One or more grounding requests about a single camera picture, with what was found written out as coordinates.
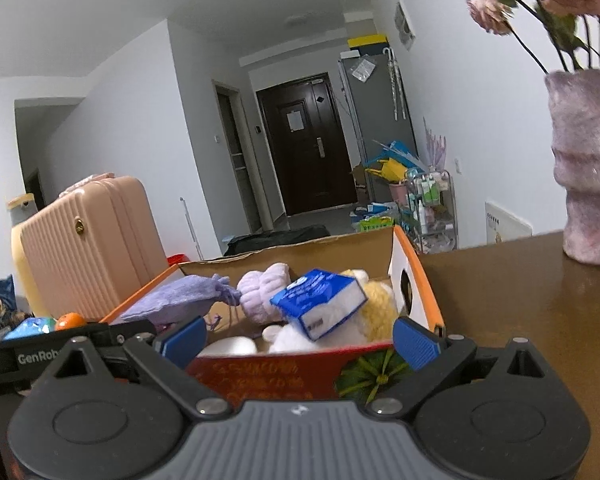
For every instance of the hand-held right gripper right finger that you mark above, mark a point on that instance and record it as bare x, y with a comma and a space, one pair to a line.
415, 342

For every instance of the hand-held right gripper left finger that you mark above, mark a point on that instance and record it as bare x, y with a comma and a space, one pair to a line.
182, 340

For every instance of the yellow plush toy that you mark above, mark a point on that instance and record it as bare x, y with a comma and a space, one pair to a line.
380, 310

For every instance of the white round soft pad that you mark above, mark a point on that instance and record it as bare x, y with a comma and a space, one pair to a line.
230, 346

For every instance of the orange and white cardboard box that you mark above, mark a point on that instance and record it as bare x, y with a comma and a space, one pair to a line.
405, 260

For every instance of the light purple plush scrunchie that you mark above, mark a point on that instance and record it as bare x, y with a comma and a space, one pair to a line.
260, 292

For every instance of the blue tissue pack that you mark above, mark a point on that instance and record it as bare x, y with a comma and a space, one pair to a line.
30, 327
315, 305

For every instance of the white plush toy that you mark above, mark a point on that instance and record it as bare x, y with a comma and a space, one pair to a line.
290, 337

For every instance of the woven basket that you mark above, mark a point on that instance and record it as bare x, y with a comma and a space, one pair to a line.
2, 315

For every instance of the blue cloth bag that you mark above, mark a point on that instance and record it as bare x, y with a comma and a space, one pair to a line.
2, 290

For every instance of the orange fruit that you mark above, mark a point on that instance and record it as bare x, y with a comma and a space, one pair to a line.
71, 321

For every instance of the red item behind box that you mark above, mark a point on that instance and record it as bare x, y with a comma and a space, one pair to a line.
176, 260

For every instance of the thin white pole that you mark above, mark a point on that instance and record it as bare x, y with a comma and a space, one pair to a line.
191, 227

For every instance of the green printed bag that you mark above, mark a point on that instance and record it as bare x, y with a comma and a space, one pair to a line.
375, 223

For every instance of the pink ribbed suitcase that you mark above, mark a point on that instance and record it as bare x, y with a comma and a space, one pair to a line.
90, 255

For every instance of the black bag on floor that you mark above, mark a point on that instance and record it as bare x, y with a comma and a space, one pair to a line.
280, 240

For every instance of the pink bucket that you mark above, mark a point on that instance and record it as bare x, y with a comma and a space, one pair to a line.
399, 192

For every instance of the white board with yellow sticker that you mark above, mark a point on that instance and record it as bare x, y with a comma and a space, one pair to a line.
507, 222

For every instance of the purple feather decoration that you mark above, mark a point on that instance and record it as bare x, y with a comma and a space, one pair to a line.
435, 147

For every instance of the grey refrigerator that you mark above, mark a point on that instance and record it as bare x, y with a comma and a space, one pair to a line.
375, 125

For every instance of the dark brown entrance door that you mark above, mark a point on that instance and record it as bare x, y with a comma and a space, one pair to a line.
305, 145

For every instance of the mottled purple vase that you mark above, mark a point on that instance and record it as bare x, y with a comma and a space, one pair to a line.
587, 170

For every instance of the white paper on door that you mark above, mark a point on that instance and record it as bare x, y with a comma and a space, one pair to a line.
294, 120

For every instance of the white folded umbrella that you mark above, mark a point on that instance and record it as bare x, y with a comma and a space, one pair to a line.
395, 85

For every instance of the clear plastic bag on refrigerator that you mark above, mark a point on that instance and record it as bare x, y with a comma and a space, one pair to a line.
364, 68

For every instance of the yellow and black box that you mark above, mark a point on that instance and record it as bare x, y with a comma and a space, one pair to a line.
368, 44

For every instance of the small dried pink rose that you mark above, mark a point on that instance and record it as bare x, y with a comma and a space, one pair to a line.
490, 15

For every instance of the white wall outlet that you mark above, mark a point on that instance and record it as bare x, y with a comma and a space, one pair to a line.
457, 166

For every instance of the side door frame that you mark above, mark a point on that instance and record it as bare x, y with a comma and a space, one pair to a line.
237, 160

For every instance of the white wall panel box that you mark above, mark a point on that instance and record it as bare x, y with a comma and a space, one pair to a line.
405, 22

